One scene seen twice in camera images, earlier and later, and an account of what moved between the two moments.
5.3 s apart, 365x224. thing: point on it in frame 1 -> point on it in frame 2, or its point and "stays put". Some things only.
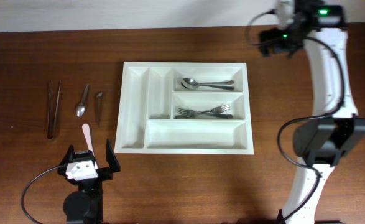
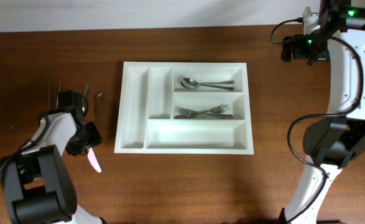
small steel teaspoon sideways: [99, 99] stays put
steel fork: [217, 110] stays put
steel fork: [185, 112] stays put
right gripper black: [275, 45] -> [298, 40]
